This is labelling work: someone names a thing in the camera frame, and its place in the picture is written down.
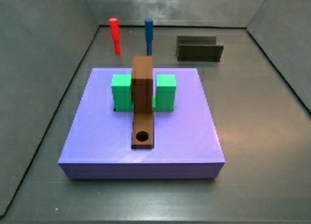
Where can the blue peg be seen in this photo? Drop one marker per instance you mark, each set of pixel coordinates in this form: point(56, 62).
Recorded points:
point(148, 34)

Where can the purple base board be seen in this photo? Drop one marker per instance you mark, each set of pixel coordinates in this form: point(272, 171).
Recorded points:
point(98, 146)

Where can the right green block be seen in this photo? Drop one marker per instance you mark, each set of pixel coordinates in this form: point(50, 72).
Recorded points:
point(166, 86)

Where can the green block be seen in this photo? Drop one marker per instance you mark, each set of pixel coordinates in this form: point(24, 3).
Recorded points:
point(120, 86)
point(166, 86)

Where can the brown L-shaped block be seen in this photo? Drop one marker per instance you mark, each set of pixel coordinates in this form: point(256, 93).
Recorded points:
point(142, 94)

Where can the left green block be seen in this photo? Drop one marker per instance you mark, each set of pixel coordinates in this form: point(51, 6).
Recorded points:
point(120, 86)

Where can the red peg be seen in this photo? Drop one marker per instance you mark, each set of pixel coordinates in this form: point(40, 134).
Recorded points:
point(115, 34)

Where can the black bracket holder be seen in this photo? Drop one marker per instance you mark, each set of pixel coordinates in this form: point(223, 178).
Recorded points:
point(198, 48)

